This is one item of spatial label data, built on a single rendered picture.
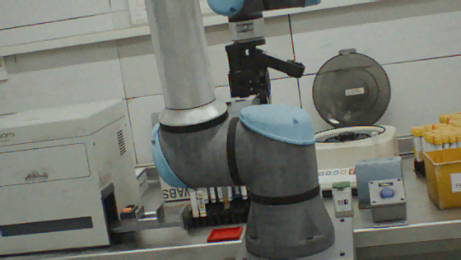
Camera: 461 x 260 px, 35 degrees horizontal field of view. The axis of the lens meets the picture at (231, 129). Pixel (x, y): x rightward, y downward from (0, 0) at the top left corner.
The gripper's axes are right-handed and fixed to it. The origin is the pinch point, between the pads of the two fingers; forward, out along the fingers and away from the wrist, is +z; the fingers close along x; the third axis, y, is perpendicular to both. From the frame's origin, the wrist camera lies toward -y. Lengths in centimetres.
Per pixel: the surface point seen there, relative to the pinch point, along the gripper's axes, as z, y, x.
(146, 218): 16.5, 31.0, 0.5
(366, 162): 10.5, -19.5, -5.1
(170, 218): 16.5, 24.7, 2.6
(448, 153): 11.5, -37.7, -9.6
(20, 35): -29, 79, -57
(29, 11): -35, 74, -57
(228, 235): 20.3, 11.5, 7.3
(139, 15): -29, 40, -56
